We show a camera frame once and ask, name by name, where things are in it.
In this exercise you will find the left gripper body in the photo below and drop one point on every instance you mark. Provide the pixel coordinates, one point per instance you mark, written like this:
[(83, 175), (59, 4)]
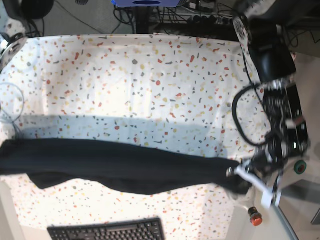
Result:
[(263, 172)]

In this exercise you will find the black t-shirt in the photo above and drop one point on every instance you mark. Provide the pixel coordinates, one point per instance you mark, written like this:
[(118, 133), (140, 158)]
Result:
[(121, 167)]

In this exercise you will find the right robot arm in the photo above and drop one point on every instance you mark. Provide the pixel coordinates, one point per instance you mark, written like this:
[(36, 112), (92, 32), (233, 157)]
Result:
[(9, 47)]

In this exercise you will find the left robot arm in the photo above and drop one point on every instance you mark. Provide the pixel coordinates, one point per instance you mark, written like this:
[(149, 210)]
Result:
[(260, 27)]

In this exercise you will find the green tape roll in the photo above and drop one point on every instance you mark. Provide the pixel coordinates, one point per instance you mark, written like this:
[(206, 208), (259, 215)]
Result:
[(300, 167)]

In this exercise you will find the clear bottle with orange cap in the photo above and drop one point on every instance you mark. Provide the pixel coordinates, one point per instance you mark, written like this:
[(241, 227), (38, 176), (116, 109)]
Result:
[(255, 217)]

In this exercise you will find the silver metal bar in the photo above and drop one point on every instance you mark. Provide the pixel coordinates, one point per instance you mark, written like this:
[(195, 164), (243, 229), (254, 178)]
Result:
[(285, 226)]

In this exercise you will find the terrazzo patterned tablecloth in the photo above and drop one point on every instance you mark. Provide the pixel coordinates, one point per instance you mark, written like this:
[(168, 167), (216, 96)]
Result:
[(170, 93)]

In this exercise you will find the black computer keyboard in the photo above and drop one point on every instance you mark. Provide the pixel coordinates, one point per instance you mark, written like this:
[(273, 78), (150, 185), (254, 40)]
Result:
[(145, 229)]

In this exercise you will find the blue box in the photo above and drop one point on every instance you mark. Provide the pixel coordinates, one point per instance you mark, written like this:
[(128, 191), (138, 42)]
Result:
[(148, 3)]

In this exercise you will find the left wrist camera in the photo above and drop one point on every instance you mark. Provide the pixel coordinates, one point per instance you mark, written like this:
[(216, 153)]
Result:
[(269, 199)]

